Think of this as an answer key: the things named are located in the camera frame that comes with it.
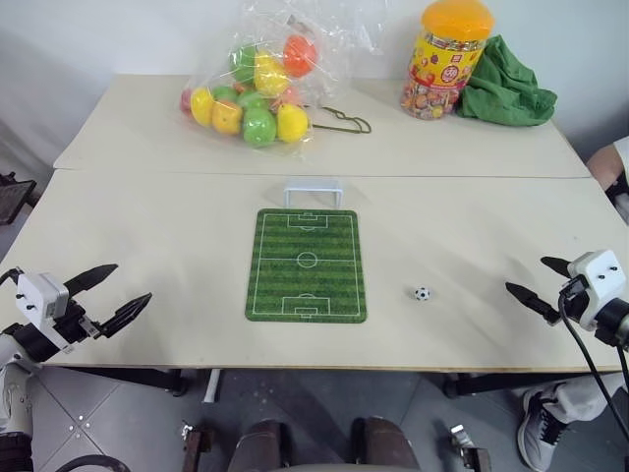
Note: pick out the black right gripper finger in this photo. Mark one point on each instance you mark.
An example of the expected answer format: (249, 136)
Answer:
(535, 301)
(557, 267)

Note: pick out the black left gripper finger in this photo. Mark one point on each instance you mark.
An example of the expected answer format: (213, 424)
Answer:
(91, 277)
(127, 313)

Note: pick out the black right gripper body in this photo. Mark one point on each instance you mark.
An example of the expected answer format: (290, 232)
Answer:
(574, 295)

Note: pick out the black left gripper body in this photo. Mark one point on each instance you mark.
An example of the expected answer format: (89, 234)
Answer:
(74, 327)

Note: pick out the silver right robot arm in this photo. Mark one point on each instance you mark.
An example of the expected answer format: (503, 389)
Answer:
(614, 322)

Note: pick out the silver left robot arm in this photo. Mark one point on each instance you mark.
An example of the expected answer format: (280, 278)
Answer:
(29, 344)

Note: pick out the small soccer ball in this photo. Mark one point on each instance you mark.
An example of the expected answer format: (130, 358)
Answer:
(421, 293)

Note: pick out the green soccer field mat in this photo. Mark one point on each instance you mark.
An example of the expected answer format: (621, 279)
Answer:
(307, 285)

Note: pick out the black chair part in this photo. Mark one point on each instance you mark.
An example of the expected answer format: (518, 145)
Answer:
(620, 199)

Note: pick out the light trouser leg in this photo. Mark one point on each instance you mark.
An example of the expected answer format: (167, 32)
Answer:
(580, 398)

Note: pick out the black ribbed pedal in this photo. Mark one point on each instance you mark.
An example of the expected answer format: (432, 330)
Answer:
(15, 199)

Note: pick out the white table leg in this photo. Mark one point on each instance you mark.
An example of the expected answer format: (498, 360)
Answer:
(212, 386)

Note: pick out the person's knee in light trousers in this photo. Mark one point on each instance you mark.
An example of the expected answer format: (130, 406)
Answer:
(607, 164)

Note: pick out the white grey sneaker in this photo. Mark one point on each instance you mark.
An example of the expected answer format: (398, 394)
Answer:
(538, 432)

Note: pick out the crumpled green cloth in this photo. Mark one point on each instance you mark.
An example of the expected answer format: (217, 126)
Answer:
(506, 91)

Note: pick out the dark rounded brown shape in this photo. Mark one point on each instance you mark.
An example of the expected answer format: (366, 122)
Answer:
(383, 445)
(260, 447)

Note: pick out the orange yellow toy fruit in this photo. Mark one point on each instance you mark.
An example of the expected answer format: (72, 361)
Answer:
(227, 119)

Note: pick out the candy jar with orange lid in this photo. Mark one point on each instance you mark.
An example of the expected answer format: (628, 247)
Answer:
(444, 74)

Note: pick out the small white toy goal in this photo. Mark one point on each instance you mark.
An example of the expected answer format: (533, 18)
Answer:
(312, 186)

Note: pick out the green toy apple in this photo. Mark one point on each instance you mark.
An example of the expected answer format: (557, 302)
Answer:
(259, 128)
(242, 61)

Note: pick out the green toy fruit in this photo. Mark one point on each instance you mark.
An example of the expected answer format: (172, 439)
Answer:
(225, 93)
(251, 98)

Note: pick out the pink orange toy fruit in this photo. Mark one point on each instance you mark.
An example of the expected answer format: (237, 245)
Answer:
(294, 94)

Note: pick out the clear plastic bag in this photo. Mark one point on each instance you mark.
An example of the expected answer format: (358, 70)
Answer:
(339, 59)

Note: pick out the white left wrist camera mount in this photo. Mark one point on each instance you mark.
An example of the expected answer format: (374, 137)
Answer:
(39, 295)

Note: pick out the black table frame bar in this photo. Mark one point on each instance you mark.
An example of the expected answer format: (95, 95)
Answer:
(486, 384)
(147, 378)

